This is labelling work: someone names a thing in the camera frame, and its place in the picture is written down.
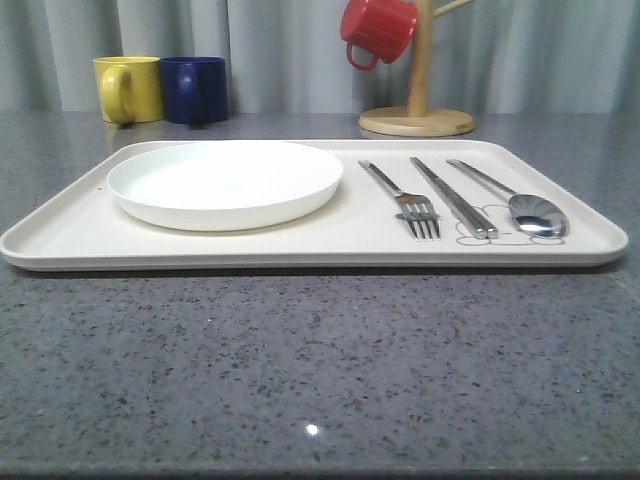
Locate wooden mug tree stand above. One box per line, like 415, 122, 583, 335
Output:
358, 1, 475, 137

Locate silver metal fork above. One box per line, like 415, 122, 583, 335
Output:
358, 160, 441, 241

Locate dark blue mug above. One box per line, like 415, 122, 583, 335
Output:
159, 56, 229, 124

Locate beige rabbit serving tray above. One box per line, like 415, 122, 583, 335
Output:
1, 140, 628, 271

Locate silver metal spoon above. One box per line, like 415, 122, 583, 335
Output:
446, 159, 569, 238

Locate grey curtain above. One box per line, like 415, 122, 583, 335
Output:
1, 1, 639, 114

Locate white round plate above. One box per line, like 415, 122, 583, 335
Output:
107, 140, 344, 232

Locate red ribbed mug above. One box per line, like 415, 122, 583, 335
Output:
340, 0, 418, 71

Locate silver metal chopsticks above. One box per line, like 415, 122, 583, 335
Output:
410, 157, 499, 240

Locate yellow mug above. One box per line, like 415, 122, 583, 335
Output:
93, 56, 164, 125

